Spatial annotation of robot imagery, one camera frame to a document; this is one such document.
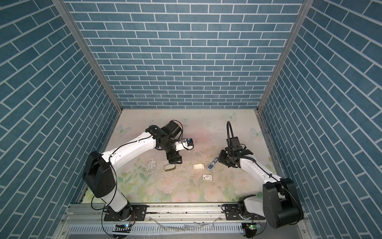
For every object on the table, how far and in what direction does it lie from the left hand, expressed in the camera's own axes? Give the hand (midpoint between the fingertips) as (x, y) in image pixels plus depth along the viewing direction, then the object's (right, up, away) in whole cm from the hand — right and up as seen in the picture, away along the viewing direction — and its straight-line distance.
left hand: (180, 155), depth 82 cm
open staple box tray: (+10, -8, +8) cm, 15 cm away
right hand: (+22, -2, +7) cm, 24 cm away
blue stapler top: (+19, -7, +8) cm, 22 cm away
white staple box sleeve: (+16, -13, +3) cm, 21 cm away
